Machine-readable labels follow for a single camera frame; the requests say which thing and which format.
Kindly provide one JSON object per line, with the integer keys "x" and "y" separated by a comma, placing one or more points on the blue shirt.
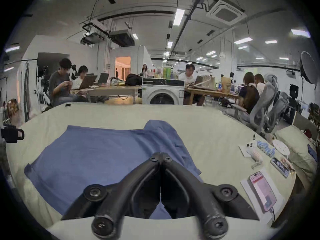
{"x": 100, "y": 154}

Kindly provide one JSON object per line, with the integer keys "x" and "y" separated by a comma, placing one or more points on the softbox lamp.
{"x": 308, "y": 67}

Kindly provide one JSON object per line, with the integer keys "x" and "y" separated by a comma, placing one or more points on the blue and white packet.
{"x": 267, "y": 149}

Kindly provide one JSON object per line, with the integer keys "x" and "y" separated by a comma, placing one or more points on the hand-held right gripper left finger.
{"x": 117, "y": 196}

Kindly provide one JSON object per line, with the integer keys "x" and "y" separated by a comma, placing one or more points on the pale green pillow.
{"x": 295, "y": 144}

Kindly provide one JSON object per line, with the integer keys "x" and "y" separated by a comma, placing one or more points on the black camera on tripod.
{"x": 292, "y": 101}

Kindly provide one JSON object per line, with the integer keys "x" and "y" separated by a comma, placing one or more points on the pink smartphone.
{"x": 263, "y": 190}

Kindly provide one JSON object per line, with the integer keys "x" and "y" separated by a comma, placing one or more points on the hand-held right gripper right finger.
{"x": 197, "y": 196}

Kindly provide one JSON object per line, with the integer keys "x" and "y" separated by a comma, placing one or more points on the bed with pale green sheet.
{"x": 212, "y": 129}

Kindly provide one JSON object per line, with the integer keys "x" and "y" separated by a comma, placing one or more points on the black box device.
{"x": 11, "y": 134}

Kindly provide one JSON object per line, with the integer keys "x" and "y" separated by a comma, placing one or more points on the white round disc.
{"x": 280, "y": 147}

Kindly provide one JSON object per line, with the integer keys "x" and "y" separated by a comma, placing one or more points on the white hand controller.
{"x": 253, "y": 147}

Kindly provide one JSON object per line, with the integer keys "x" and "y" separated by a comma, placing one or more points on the grey office chair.
{"x": 278, "y": 111}
{"x": 265, "y": 101}

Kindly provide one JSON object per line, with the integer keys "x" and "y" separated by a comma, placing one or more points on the white paper sheet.
{"x": 250, "y": 196}

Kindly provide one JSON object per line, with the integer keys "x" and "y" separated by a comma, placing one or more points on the wooden table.
{"x": 210, "y": 92}
{"x": 112, "y": 89}

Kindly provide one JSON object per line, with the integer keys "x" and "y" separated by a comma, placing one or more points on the white washing machine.
{"x": 162, "y": 92}

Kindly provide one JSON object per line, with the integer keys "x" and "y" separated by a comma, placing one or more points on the printed card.
{"x": 281, "y": 167}

